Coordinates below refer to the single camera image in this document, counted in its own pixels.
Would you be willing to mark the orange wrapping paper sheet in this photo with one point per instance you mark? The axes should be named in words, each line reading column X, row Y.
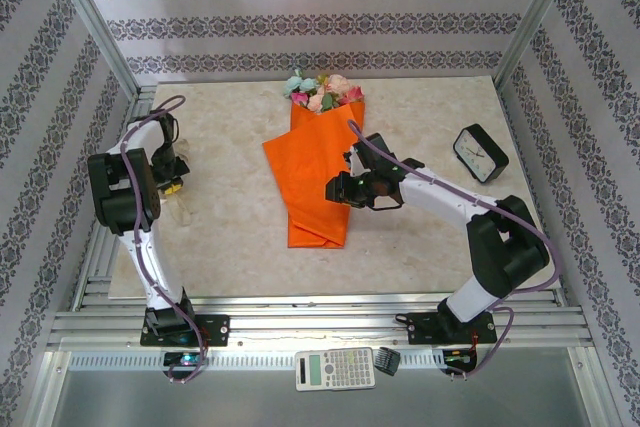
column 310, row 172

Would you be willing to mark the light blue artificial flower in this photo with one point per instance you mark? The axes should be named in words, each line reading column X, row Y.
column 297, row 83

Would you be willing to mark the aluminium side rail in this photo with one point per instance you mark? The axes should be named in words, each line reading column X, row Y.
column 552, row 292
column 107, row 257

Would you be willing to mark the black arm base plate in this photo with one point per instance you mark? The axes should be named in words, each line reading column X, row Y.
column 425, row 329
column 215, row 329

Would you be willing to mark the aluminium frame post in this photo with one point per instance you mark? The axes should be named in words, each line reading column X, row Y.
column 537, row 22
column 90, row 22

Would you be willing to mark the magenta artificial flower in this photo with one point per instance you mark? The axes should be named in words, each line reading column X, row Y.
column 300, row 99

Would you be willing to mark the small black box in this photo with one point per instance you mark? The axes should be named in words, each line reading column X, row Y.
column 386, row 361

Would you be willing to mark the cream artificial rose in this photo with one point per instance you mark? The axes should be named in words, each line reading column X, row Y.
column 316, row 103

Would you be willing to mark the small circuit board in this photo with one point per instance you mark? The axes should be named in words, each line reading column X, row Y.
column 185, row 359
column 457, row 358

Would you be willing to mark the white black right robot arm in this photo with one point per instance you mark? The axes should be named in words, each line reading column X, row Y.
column 440, row 192

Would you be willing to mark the white scientific calculator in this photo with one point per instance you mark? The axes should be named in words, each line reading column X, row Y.
column 335, row 369

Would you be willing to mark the pale peach artificial flower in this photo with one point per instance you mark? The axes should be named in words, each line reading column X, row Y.
column 338, row 83

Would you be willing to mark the beige fabric ribbon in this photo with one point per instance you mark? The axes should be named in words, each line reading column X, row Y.
column 182, row 212

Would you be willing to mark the pink artificial rose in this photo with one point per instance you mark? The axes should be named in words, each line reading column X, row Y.
column 355, row 94

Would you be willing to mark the black alarm clock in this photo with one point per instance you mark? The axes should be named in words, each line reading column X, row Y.
column 475, row 152

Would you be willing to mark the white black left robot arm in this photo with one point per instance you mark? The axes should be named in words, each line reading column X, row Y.
column 150, row 267

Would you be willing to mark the aluminium front frame rail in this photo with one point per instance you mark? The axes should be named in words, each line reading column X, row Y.
column 320, row 319

